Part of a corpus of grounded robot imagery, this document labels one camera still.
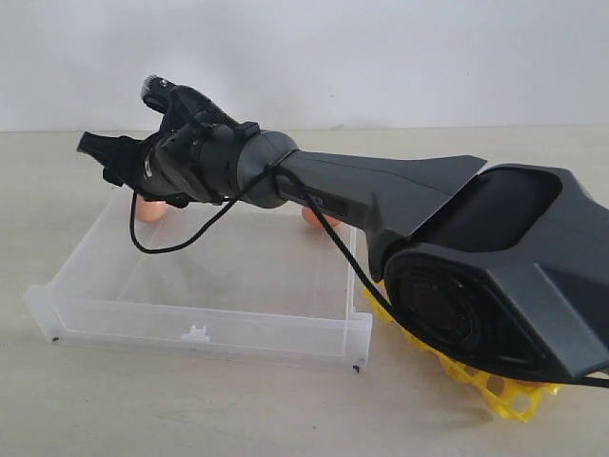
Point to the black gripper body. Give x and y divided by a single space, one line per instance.
122 158

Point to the brown egg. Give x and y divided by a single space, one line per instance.
316 222
149 211

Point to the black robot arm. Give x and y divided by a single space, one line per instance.
502 268

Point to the clear plastic drawer bin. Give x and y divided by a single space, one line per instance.
256 284

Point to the yellow plastic egg tray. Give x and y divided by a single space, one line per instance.
452 384

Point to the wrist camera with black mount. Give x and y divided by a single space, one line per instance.
156 95

